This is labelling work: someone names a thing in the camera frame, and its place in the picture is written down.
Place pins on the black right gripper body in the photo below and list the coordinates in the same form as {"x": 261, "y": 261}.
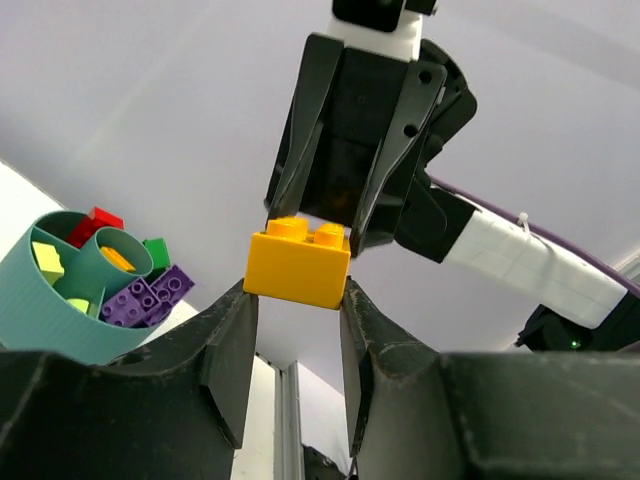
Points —
{"x": 362, "y": 100}

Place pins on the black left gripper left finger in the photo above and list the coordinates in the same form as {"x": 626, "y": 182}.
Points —
{"x": 173, "y": 408}

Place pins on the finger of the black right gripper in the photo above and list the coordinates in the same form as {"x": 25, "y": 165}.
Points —
{"x": 388, "y": 181}
{"x": 320, "y": 61}

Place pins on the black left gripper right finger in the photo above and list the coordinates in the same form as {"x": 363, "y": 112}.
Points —
{"x": 415, "y": 413}

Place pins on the lime rectangular lego brick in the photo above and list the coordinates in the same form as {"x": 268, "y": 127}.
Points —
{"x": 82, "y": 305}

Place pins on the green lego with heart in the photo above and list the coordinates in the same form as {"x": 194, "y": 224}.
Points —
{"x": 159, "y": 253}

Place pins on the yellow oval lego brick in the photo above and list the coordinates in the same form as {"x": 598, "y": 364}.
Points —
{"x": 117, "y": 259}

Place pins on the small yellow square lego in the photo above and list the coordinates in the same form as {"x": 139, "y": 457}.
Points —
{"x": 291, "y": 262}

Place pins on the lime curved lego brick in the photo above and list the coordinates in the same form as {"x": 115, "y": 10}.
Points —
{"x": 48, "y": 261}

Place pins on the long red lego brick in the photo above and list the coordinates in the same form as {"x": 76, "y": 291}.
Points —
{"x": 94, "y": 220}

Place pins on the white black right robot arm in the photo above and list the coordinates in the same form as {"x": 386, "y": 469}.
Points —
{"x": 583, "y": 305}

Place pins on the teal round divided container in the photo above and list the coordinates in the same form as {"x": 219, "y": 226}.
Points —
{"x": 91, "y": 303}

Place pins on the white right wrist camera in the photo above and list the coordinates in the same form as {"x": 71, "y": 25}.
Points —
{"x": 391, "y": 28}

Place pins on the aluminium table edge rail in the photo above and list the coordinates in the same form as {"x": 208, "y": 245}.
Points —
{"x": 288, "y": 447}

